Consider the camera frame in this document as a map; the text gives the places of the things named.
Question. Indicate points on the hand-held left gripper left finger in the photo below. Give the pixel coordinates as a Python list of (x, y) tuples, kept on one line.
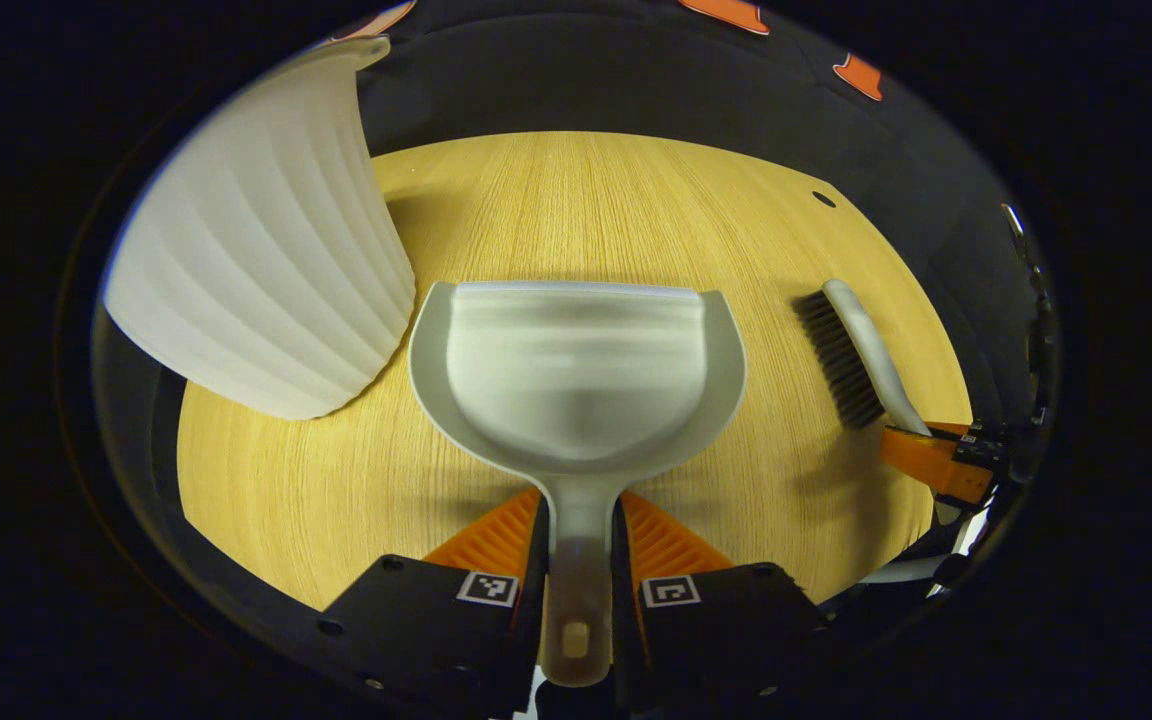
[(446, 630)]

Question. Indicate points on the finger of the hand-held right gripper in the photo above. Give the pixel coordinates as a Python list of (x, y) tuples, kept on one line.
[(926, 460)]

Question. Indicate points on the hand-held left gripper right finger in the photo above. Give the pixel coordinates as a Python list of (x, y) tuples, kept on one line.
[(716, 630)]

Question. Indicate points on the small grey broom black bristles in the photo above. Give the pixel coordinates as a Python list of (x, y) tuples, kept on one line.
[(851, 350)]

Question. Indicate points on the grey plastic dustpan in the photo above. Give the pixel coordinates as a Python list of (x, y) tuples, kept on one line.
[(576, 370)]

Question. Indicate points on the white ribbed garbage bin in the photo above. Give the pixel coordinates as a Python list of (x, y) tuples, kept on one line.
[(256, 260)]

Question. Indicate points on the wooden desktop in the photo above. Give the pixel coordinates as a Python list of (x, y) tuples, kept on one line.
[(336, 490)]

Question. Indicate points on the white monitor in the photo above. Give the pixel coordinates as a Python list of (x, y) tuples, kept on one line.
[(946, 560)]

